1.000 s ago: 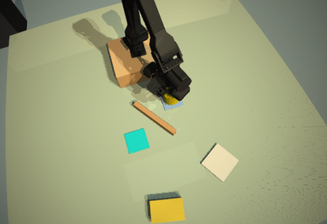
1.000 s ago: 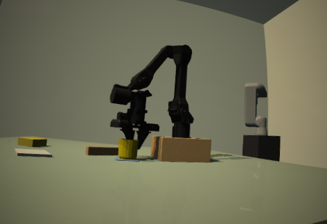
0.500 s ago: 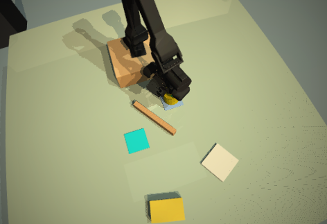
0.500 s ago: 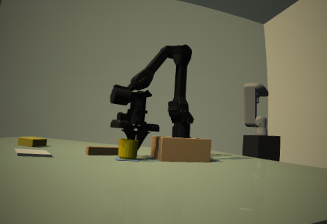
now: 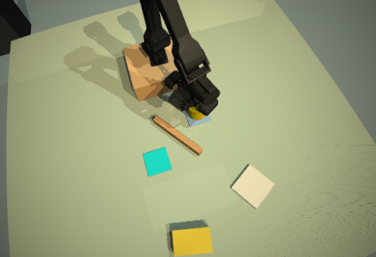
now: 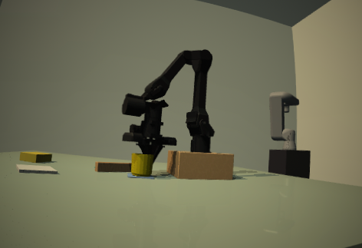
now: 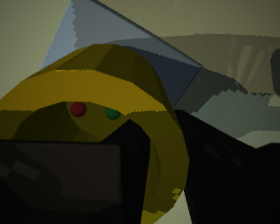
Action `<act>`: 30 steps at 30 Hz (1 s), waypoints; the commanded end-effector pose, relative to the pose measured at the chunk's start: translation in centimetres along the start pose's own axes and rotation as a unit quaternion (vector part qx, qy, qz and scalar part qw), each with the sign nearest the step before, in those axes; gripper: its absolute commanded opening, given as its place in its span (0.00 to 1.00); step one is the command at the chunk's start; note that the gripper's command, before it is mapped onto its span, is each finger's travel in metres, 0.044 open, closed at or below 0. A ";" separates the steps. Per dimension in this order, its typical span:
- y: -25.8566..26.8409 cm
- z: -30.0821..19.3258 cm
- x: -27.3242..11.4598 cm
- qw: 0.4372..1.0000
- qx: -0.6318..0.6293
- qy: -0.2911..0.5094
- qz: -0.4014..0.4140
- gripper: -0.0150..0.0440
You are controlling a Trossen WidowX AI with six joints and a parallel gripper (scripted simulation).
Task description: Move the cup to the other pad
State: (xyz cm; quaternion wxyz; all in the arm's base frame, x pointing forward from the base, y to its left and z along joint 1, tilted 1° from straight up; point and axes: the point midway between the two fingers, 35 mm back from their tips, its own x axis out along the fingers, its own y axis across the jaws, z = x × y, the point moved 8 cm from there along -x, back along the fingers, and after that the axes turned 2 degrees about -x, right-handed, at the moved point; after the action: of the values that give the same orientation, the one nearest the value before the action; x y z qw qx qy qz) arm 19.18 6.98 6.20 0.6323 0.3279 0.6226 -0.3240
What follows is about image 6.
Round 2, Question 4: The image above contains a wooden plank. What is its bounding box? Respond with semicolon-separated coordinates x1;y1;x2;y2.
95;161;132;172

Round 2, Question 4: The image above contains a cream square tile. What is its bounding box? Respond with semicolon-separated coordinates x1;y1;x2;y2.
16;164;58;174

